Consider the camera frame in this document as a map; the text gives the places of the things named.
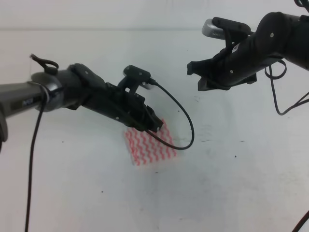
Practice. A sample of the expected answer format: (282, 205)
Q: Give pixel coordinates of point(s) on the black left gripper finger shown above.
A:
(156, 123)

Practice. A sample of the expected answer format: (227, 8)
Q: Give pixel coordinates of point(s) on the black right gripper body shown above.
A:
(240, 64)

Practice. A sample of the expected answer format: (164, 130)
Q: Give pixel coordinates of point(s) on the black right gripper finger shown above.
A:
(203, 67)
(205, 84)

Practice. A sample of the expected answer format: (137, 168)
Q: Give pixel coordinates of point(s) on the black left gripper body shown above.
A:
(119, 105)

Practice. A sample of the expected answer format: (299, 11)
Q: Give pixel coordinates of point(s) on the pink white wavy striped towel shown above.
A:
(144, 149)

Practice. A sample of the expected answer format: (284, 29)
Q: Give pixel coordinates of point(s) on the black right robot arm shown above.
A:
(278, 36)

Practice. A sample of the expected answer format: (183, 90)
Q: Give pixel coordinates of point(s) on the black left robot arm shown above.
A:
(78, 86)

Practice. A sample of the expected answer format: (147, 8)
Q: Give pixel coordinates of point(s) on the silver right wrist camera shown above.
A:
(232, 32)

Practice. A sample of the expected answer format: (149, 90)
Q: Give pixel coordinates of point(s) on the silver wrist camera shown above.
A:
(232, 32)
(135, 77)

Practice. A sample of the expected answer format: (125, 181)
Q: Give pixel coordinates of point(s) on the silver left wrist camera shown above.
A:
(135, 77)

